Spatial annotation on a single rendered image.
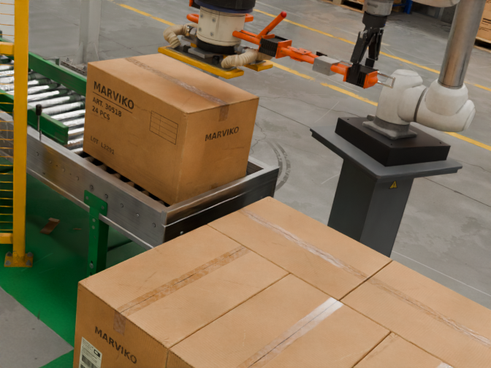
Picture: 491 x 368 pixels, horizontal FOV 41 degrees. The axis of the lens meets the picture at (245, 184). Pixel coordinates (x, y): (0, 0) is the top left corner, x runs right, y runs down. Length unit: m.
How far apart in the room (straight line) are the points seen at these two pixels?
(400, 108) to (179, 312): 1.36
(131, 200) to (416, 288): 1.10
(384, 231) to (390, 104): 0.62
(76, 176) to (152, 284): 0.79
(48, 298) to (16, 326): 0.21
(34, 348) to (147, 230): 0.63
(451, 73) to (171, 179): 1.19
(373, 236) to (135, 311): 1.41
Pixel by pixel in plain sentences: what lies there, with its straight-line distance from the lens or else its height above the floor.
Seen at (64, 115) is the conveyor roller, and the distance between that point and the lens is 3.32.
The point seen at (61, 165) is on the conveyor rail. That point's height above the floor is 0.54.
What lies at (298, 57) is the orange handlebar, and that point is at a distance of 2.31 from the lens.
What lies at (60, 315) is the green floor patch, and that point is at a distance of 2.86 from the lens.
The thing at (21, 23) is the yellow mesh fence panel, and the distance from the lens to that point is 2.70.
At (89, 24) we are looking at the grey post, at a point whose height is 0.38.
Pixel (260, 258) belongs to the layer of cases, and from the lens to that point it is 2.35.
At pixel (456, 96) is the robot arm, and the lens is 2.80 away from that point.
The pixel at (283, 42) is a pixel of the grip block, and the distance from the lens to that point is 2.36.
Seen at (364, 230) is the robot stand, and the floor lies 0.39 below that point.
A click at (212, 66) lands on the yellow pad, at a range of 2.41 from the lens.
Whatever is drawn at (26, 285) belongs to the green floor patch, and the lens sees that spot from 3.03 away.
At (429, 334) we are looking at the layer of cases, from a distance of 2.23.
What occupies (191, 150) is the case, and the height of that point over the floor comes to 0.79.
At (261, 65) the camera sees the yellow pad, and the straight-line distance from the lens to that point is 2.53.
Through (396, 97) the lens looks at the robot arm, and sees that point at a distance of 2.87.
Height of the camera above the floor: 1.79
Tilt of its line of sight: 26 degrees down
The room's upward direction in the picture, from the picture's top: 10 degrees clockwise
